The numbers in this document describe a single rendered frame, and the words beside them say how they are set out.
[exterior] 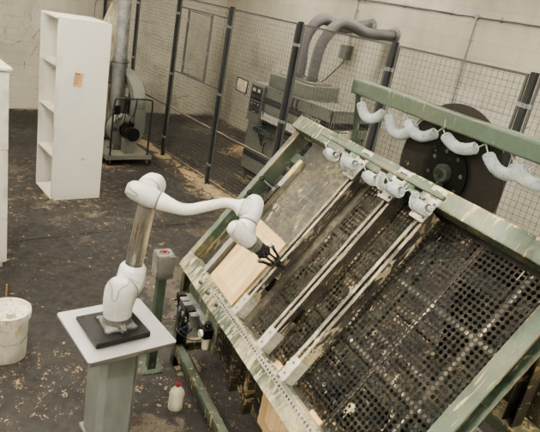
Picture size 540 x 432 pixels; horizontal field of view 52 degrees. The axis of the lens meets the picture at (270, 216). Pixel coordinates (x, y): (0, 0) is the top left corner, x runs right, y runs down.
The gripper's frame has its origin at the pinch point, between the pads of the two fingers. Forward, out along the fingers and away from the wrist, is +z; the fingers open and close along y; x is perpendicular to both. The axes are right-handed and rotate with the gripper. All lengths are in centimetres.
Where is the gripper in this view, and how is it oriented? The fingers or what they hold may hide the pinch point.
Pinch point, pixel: (279, 264)
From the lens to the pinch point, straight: 311.4
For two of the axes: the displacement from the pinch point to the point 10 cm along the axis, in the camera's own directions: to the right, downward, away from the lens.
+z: 6.1, 5.3, 5.8
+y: 6.6, -7.5, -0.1
